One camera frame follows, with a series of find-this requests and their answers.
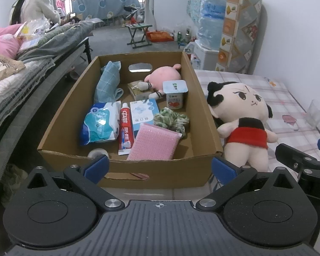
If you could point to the strawberry yogurt cup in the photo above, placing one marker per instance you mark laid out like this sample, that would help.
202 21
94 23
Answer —
174 96

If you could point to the pink pillow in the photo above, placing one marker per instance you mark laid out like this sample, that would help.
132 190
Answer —
2 46
2 30

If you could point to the clear plastic cup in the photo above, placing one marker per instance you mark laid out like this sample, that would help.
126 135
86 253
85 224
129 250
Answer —
316 114

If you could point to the blue white wet wipes pack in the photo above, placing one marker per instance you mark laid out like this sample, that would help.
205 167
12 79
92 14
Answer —
98 125

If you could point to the floral folded mattress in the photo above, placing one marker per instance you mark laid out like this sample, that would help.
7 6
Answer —
242 32

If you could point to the black smartphone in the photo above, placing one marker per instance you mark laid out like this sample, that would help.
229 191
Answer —
72 15

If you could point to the pink round plush toy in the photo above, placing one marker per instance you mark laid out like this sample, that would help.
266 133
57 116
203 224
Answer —
162 76

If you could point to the cardboard box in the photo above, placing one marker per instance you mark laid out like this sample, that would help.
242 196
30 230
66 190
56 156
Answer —
160 173

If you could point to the light blue checkered cloth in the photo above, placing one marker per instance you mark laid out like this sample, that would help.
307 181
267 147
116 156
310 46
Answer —
106 82

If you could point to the clear tape roll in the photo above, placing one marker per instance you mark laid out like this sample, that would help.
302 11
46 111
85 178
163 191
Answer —
96 153

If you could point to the grey quilt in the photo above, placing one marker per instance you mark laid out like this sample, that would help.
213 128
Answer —
58 40

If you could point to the orange bag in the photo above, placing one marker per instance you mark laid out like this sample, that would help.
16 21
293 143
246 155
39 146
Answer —
160 36

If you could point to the pink sponge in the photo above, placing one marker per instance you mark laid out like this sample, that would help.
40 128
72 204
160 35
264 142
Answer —
152 144

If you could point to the metal folding bed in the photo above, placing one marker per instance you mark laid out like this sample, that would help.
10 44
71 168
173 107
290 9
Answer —
29 90

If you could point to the red thermos bottle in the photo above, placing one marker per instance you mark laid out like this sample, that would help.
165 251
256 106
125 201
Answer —
187 51

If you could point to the green folding stool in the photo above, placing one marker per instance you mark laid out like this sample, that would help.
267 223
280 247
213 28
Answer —
138 26

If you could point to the blue white bandage box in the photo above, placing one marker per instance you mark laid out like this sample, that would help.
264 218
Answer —
144 112

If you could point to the black-haired doll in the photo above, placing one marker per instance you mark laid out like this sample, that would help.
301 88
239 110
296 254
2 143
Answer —
245 104

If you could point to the green glass bottle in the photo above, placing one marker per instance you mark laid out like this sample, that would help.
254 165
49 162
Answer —
188 35
179 37

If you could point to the blue hanging sheet with circles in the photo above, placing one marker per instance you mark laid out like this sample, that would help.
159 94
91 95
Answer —
104 2

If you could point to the red white toothpaste tube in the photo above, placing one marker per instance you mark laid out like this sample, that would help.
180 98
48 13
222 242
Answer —
125 128

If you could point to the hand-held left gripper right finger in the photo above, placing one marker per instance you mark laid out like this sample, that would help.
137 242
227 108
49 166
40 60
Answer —
224 170

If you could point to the beige embroidered cloth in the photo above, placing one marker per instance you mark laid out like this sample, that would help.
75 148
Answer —
2 69

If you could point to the white water dispenser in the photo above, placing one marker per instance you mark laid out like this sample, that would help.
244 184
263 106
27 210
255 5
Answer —
205 56

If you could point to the blue water jug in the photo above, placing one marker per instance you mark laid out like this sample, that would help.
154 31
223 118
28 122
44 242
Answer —
212 18

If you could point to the printed plastic bag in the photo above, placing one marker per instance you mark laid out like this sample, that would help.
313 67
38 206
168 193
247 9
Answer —
34 32

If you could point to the small red bicycle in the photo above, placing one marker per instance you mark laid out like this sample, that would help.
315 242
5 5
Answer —
133 13

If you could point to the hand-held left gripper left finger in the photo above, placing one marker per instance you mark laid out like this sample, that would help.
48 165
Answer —
97 168

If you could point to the green fuzzy cloth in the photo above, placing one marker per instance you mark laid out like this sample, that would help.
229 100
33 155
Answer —
14 184

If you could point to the green white scrunchie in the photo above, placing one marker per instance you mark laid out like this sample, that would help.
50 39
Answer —
170 120

